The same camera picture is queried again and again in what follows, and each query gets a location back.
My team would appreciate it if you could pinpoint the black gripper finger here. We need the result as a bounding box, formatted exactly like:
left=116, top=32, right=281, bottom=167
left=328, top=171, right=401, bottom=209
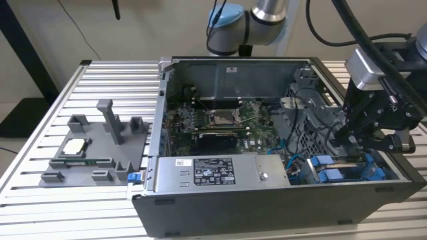
left=365, top=132, right=417, bottom=154
left=333, top=117, right=355, bottom=149

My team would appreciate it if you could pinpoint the hard disk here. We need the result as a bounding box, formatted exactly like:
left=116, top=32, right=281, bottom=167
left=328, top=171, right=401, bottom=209
left=308, top=152, right=389, bottom=183

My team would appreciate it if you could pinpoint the black disk wire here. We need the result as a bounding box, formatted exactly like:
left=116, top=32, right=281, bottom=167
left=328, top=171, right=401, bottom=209
left=285, top=86, right=348, bottom=151

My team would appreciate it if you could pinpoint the metal disk bay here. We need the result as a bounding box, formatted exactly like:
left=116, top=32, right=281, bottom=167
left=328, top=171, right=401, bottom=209
left=277, top=67, right=401, bottom=186

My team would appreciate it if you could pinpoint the black RAM slot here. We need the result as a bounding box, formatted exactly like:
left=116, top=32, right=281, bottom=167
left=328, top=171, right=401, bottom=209
left=195, top=100, right=245, bottom=105
left=196, top=127, right=249, bottom=133
left=192, top=96, right=244, bottom=101
left=196, top=125, right=249, bottom=129

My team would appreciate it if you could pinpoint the green motherboard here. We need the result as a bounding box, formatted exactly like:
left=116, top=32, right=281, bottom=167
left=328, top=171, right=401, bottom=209
left=164, top=96, right=288, bottom=157

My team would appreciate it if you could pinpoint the metal socket cover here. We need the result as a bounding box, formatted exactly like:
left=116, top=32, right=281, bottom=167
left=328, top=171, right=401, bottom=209
left=237, top=101, right=264, bottom=123

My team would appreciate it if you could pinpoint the CPU socket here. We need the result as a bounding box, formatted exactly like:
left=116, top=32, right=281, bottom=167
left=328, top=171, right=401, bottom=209
left=207, top=109, right=236, bottom=127

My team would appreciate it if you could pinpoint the silver power supply unit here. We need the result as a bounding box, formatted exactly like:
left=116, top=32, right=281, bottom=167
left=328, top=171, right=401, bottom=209
left=153, top=153, right=291, bottom=193

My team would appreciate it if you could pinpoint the black and silver PC case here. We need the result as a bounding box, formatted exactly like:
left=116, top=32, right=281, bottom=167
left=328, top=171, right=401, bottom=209
left=124, top=55, right=427, bottom=238

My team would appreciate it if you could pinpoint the thin metal locking lever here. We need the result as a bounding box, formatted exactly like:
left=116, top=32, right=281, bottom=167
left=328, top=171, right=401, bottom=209
left=193, top=95, right=215, bottom=113

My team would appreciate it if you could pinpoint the grey parts rack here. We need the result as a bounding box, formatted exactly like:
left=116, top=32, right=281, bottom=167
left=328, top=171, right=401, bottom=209
left=38, top=98, right=152, bottom=188

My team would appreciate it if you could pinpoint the green RAM stick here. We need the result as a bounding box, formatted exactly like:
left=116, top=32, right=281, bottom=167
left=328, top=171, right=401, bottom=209
left=65, top=157, right=112, bottom=166

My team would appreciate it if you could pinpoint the silver CPU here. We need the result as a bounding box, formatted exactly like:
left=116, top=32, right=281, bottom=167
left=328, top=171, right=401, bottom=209
left=61, top=138, right=91, bottom=156

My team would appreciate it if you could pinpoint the black stand with base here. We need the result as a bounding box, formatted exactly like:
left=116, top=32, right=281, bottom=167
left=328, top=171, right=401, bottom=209
left=0, top=0, right=61, bottom=139

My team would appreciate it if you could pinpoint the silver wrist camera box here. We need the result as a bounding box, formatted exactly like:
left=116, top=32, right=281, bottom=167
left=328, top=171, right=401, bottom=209
left=344, top=48, right=389, bottom=91

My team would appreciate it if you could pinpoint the blue disk wire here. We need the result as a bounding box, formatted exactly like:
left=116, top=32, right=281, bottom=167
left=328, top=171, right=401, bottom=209
left=268, top=145, right=304, bottom=174

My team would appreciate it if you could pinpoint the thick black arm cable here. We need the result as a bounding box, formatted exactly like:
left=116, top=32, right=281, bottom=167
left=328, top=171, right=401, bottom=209
left=329, top=0, right=415, bottom=109

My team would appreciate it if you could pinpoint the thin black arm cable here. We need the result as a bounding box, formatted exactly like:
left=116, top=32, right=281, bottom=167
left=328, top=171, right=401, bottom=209
left=304, top=0, right=413, bottom=47

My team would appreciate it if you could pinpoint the thin black wall cable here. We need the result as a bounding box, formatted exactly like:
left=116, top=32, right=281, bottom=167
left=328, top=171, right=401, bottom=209
left=56, top=0, right=103, bottom=61

